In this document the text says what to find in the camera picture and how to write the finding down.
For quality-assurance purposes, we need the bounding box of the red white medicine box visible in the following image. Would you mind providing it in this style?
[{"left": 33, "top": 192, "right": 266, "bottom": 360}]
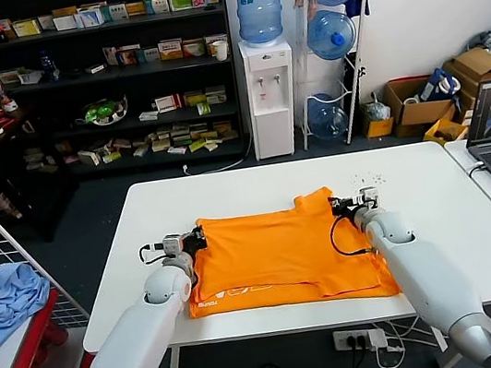
[
  {"left": 115, "top": 44, "right": 144, "bottom": 68},
  {"left": 153, "top": 93, "right": 184, "bottom": 115}
]

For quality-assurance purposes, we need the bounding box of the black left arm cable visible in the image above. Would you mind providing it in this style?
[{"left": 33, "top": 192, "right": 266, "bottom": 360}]
[{"left": 138, "top": 241, "right": 168, "bottom": 267}]

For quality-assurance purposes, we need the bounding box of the white jug rack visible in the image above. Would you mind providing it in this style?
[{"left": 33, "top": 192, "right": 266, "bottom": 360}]
[{"left": 280, "top": 0, "right": 393, "bottom": 152}]

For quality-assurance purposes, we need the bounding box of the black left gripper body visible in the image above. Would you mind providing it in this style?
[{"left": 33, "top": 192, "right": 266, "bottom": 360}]
[{"left": 179, "top": 226, "right": 210, "bottom": 255}]

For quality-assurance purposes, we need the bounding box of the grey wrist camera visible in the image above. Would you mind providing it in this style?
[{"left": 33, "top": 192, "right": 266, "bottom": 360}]
[
  {"left": 353, "top": 184, "right": 381, "bottom": 212},
  {"left": 160, "top": 232, "right": 186, "bottom": 257}
]

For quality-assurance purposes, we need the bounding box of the white dispenser power cable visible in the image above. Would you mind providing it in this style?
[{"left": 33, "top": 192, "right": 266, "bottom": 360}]
[{"left": 178, "top": 134, "right": 257, "bottom": 179}]

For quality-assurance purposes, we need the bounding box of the large brown cardboard box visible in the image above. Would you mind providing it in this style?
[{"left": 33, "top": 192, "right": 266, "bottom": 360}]
[{"left": 440, "top": 45, "right": 491, "bottom": 115}]

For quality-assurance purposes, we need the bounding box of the blue water jug with label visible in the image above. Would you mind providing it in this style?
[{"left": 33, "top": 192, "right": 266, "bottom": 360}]
[{"left": 234, "top": 0, "right": 292, "bottom": 51}]

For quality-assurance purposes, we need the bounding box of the orange white medicine box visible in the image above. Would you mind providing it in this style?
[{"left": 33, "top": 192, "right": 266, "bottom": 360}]
[{"left": 157, "top": 38, "right": 186, "bottom": 63}]

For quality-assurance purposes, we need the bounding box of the clear plastic bag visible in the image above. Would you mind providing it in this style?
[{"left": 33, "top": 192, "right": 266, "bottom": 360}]
[{"left": 361, "top": 98, "right": 393, "bottom": 125}]

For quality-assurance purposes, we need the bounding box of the bowl with green packets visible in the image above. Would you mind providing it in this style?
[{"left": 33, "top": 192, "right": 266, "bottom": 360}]
[{"left": 72, "top": 94, "right": 132, "bottom": 131}]

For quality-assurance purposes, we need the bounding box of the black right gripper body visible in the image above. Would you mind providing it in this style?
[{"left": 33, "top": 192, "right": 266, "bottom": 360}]
[{"left": 327, "top": 192, "right": 364, "bottom": 219}]

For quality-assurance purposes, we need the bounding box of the white water dispenser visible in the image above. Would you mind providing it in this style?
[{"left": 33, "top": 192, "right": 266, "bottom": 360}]
[{"left": 235, "top": 32, "right": 309, "bottom": 163}]

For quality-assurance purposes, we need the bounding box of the yellow white medicine box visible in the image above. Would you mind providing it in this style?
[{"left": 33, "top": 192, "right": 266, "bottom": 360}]
[{"left": 11, "top": 17, "right": 44, "bottom": 39}]

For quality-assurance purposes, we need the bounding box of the blue white bag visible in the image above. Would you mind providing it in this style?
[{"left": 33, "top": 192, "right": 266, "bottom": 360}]
[{"left": 414, "top": 65, "right": 464, "bottom": 106}]

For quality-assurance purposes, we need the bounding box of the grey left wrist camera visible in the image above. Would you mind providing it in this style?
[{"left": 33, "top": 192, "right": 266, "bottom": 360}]
[{"left": 160, "top": 232, "right": 186, "bottom": 257}]

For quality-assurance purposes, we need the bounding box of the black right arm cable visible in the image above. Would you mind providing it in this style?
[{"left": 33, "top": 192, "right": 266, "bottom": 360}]
[{"left": 327, "top": 208, "right": 377, "bottom": 259}]

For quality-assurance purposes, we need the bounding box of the orange t-shirt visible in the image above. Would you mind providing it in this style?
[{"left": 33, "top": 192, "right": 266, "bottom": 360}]
[{"left": 173, "top": 176, "right": 402, "bottom": 329}]

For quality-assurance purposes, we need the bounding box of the light blue crumpled cloth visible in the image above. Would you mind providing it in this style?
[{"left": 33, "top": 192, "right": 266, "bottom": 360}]
[{"left": 0, "top": 258, "right": 60, "bottom": 350}]

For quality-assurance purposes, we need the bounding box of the dark wooden table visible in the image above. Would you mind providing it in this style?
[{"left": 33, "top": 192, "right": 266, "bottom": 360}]
[{"left": 0, "top": 100, "right": 87, "bottom": 252}]

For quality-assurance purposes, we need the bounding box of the white wire grid panel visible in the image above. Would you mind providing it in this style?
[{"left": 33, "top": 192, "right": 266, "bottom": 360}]
[{"left": 0, "top": 145, "right": 92, "bottom": 343}]

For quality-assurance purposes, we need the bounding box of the white paper cup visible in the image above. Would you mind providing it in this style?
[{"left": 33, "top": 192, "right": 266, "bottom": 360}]
[{"left": 210, "top": 39, "right": 231, "bottom": 63}]

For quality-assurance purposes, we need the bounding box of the flat yellow cardboard box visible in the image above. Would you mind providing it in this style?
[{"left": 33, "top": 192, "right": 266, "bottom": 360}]
[{"left": 420, "top": 114, "right": 472, "bottom": 151}]

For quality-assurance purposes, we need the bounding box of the blue white medicine box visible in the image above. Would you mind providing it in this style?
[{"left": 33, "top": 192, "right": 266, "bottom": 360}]
[{"left": 76, "top": 7, "right": 105, "bottom": 30}]

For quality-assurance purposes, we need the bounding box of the open brown cardboard box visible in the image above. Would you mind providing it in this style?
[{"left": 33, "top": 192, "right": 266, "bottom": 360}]
[{"left": 381, "top": 70, "right": 460, "bottom": 141}]

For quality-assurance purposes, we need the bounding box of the dark blue hanging cloth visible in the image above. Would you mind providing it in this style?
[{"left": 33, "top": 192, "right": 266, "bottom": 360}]
[{"left": 342, "top": 0, "right": 372, "bottom": 21}]

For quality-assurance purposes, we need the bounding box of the green white medicine box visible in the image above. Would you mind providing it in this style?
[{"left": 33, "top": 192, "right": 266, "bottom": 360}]
[{"left": 143, "top": 0, "right": 172, "bottom": 18}]

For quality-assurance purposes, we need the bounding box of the black shelving unit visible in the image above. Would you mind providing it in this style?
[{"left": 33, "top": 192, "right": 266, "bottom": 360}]
[{"left": 0, "top": 0, "right": 251, "bottom": 196}]

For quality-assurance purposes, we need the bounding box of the blue plastic bottle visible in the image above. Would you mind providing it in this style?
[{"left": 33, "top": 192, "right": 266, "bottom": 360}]
[{"left": 38, "top": 48, "right": 62, "bottom": 84}]

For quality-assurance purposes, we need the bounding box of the pink labelled bottle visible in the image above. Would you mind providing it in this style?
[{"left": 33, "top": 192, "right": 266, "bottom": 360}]
[{"left": 0, "top": 73, "right": 20, "bottom": 115}]

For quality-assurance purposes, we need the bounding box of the white laptop cable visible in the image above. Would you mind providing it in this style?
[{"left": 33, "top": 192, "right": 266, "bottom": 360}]
[{"left": 465, "top": 161, "right": 487, "bottom": 182}]

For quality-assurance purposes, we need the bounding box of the small yellow cardboard box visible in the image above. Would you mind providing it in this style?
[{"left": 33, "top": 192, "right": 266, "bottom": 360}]
[{"left": 364, "top": 116, "right": 397, "bottom": 141}]

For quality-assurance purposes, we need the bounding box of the white power strip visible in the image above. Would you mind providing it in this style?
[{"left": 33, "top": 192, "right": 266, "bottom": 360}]
[{"left": 332, "top": 323, "right": 389, "bottom": 357}]

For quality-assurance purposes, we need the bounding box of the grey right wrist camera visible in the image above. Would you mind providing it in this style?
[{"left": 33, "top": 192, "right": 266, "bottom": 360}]
[{"left": 353, "top": 184, "right": 381, "bottom": 212}]

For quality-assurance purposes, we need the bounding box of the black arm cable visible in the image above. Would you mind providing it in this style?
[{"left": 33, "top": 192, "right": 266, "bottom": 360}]
[
  {"left": 327, "top": 208, "right": 377, "bottom": 259},
  {"left": 138, "top": 241, "right": 168, "bottom": 267}
]

